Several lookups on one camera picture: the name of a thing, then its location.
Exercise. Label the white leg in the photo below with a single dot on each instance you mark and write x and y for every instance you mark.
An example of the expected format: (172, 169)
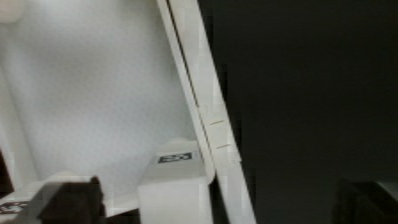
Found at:
(10, 10)
(172, 189)

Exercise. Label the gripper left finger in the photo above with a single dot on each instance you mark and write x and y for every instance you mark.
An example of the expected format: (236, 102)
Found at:
(64, 200)

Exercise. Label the white desk top tray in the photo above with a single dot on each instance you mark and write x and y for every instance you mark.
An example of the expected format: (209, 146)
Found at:
(96, 101)

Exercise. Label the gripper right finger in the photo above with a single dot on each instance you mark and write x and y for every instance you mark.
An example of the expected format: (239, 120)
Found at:
(366, 202)

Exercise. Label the white U-shaped frame fence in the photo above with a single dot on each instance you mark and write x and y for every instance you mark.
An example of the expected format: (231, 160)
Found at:
(215, 122)

